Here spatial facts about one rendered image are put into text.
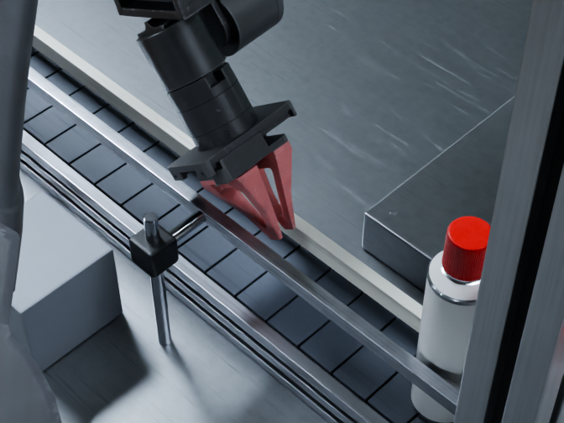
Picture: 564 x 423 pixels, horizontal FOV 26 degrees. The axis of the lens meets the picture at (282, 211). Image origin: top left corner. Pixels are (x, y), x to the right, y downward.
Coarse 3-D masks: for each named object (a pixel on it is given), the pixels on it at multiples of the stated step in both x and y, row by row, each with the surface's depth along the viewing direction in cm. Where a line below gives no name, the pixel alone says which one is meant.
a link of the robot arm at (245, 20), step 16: (128, 0) 99; (176, 0) 93; (192, 0) 94; (208, 0) 95; (224, 0) 100; (240, 0) 100; (256, 0) 101; (272, 0) 102; (128, 16) 99; (144, 16) 97; (160, 16) 96; (176, 16) 94; (240, 16) 100; (256, 16) 101; (272, 16) 103; (240, 32) 100; (256, 32) 102; (224, 48) 102; (240, 48) 102
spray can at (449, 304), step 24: (456, 240) 84; (480, 240) 84; (432, 264) 88; (456, 264) 84; (480, 264) 84; (432, 288) 87; (456, 288) 86; (432, 312) 88; (456, 312) 87; (432, 336) 90; (456, 336) 89; (432, 360) 92; (456, 360) 91; (456, 384) 93; (432, 408) 96
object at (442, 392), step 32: (64, 96) 112; (96, 128) 109; (128, 160) 107; (192, 192) 103; (224, 224) 101; (256, 256) 99; (320, 288) 96; (352, 320) 94; (384, 352) 92; (416, 384) 92; (448, 384) 90
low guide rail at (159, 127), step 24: (48, 48) 124; (72, 72) 123; (96, 72) 121; (120, 96) 119; (144, 120) 117; (168, 144) 116; (192, 144) 114; (312, 240) 106; (336, 264) 106; (360, 264) 104; (360, 288) 105; (384, 288) 102; (408, 312) 101
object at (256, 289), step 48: (96, 96) 124; (48, 144) 119; (96, 144) 119; (144, 144) 119; (144, 192) 115; (192, 240) 111; (288, 240) 111; (240, 288) 107; (288, 288) 107; (336, 288) 107; (288, 336) 103; (336, 336) 103; (384, 384) 101
